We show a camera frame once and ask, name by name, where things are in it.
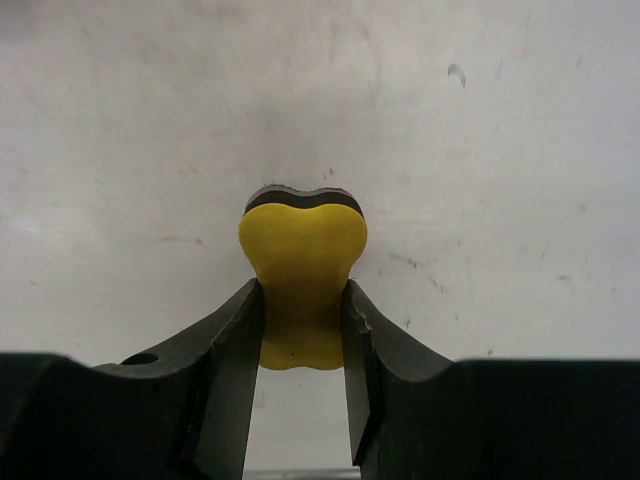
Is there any yellow bone-shaped eraser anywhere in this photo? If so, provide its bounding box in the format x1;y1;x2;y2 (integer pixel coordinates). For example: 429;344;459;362
238;185;368;370

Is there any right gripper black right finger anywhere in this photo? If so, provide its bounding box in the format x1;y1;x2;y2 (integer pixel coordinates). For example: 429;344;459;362
341;281;639;479

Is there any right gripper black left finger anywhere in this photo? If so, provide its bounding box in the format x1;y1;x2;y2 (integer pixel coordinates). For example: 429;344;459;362
1;281;264;479

